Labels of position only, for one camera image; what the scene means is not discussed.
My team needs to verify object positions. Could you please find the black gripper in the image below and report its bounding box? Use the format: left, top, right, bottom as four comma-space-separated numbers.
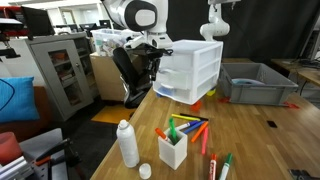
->
133, 43, 174, 83

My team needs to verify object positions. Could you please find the white cabinet drawer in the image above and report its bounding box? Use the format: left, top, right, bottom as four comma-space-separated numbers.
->
152, 83, 194, 105
159, 49, 198, 72
154, 68, 195, 92

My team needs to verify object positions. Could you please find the white top cabinet drawer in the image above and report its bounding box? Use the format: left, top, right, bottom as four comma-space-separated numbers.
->
159, 49, 198, 72

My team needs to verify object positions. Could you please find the white bottom cabinet drawer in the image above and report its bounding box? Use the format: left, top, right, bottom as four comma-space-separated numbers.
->
152, 83, 194, 105

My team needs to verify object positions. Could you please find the small white drawer cabinet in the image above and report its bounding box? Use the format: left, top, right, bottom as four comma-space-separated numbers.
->
152, 39, 224, 106

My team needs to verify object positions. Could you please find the light wooden cabinet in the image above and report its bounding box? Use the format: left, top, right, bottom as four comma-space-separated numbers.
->
89, 51, 127, 103

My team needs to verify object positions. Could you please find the orange cabinet riser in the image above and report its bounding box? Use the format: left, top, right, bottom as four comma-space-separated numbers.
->
189, 99, 203, 113

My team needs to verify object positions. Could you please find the yellow cabinet riser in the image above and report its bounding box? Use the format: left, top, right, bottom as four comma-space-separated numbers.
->
205, 87, 217, 98

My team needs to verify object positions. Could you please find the grey metal glass-door cabinet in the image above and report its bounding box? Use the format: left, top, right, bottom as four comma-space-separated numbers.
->
24, 32, 95, 123

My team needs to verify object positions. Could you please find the black office chair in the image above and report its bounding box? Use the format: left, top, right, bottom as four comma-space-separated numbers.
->
112, 46, 155, 110

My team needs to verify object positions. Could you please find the clear plastic storage bin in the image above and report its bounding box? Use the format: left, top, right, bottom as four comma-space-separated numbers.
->
90, 28, 133, 58

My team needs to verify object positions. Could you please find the yellow marker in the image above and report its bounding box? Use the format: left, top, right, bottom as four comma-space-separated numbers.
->
170, 113, 202, 122

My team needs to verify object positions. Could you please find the black marker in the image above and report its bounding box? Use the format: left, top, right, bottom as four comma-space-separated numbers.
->
179, 113, 210, 122

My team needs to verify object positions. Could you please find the green marker in holder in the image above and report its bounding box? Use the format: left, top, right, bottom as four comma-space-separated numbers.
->
168, 116, 178, 144

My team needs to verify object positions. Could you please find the white marker blue cap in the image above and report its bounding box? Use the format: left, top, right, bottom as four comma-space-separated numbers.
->
174, 120, 200, 132

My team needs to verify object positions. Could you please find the orange marker in holder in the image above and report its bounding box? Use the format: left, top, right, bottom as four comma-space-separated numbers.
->
154, 127, 172, 144

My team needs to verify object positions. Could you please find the red clip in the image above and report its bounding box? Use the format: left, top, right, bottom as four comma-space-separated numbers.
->
283, 101, 300, 110
217, 96, 232, 104

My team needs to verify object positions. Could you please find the white spray bottle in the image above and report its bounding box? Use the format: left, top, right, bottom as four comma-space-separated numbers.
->
115, 119, 141, 169

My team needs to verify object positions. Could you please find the white square pen holder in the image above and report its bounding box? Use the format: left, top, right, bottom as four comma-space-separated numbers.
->
157, 128, 189, 171

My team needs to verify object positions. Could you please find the pink marker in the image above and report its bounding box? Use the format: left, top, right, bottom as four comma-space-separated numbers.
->
200, 126, 210, 156

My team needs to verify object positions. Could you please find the blue white item in crate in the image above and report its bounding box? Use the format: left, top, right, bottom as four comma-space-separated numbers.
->
231, 77, 266, 86

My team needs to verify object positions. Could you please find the white bottle cap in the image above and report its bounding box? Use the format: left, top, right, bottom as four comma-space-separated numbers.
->
138, 162, 153, 180

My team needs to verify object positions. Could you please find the black dish rack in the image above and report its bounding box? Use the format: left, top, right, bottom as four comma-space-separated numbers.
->
218, 62, 299, 107

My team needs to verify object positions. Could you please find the red capped white marker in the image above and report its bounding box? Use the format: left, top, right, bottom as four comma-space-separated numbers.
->
208, 153, 218, 180

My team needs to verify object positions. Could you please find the green capped white marker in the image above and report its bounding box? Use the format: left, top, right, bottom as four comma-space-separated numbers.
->
218, 152, 234, 180

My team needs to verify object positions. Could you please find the black computer monitor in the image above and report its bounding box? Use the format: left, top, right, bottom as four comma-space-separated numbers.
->
20, 5, 56, 38

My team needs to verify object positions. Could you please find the orange black bar clamp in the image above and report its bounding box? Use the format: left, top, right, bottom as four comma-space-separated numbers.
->
33, 137, 84, 180

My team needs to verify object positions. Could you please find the small black flat object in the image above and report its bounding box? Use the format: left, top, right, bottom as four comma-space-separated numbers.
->
266, 120, 279, 129

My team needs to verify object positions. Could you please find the brown sofa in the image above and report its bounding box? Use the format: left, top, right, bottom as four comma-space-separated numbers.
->
0, 85, 54, 144

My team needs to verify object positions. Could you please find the blue pillow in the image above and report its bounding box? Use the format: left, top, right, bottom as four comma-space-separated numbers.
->
0, 76, 41, 124

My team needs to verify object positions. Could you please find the wooden side desk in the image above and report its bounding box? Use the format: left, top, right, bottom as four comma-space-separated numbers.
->
270, 58, 320, 88

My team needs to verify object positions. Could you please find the red cylinder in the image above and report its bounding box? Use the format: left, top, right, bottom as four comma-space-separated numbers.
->
0, 131, 24, 166

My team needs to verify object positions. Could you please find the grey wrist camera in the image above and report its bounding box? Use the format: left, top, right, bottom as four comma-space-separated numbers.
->
124, 34, 148, 50

